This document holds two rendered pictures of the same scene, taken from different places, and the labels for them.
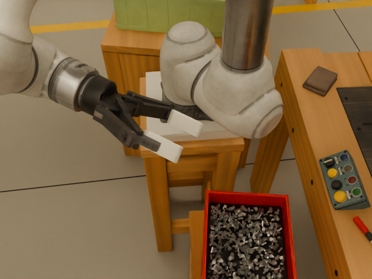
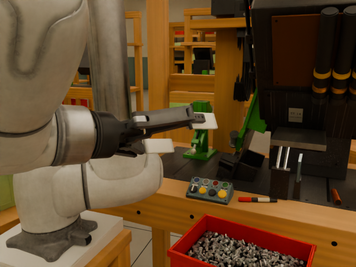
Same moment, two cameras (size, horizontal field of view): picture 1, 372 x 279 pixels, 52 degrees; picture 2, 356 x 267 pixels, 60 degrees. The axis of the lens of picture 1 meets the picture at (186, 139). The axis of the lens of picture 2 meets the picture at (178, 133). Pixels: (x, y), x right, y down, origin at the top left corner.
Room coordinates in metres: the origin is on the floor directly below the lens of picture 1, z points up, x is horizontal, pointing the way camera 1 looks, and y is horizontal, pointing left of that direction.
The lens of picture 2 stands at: (0.17, 0.53, 1.39)
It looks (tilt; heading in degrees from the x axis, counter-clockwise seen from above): 15 degrees down; 297
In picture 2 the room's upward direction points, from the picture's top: straight up
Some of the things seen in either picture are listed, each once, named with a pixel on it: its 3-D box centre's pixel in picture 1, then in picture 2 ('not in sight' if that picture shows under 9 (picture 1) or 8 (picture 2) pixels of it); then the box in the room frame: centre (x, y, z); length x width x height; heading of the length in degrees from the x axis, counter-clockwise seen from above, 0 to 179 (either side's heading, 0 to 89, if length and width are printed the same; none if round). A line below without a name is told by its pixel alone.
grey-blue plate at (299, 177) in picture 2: not in sight; (298, 176); (0.25, -0.57, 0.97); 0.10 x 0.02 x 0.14; 93
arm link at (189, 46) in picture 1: (189, 62); (49, 181); (0.83, -0.01, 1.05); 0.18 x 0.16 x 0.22; 41
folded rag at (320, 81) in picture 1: (320, 80); not in sight; (0.90, -0.44, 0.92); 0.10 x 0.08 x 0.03; 143
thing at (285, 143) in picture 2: not in sight; (300, 132); (0.26, -0.63, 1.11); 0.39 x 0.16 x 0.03; 93
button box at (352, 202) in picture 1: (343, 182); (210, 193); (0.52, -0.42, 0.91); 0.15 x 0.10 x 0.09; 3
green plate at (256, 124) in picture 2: not in sight; (259, 112); (0.41, -0.66, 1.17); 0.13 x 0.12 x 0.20; 3
